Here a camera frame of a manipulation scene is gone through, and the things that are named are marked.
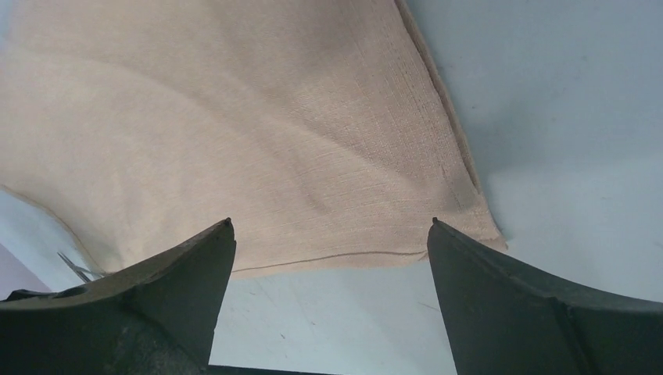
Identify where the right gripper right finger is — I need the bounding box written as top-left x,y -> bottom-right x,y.
427,220 -> 662,374

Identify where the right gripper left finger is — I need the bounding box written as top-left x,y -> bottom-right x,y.
1,219 -> 236,374

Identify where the beige cloth napkin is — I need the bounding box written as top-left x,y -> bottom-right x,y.
1,1 -> 507,277

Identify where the silver fork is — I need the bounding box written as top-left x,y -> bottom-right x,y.
57,252 -> 106,283

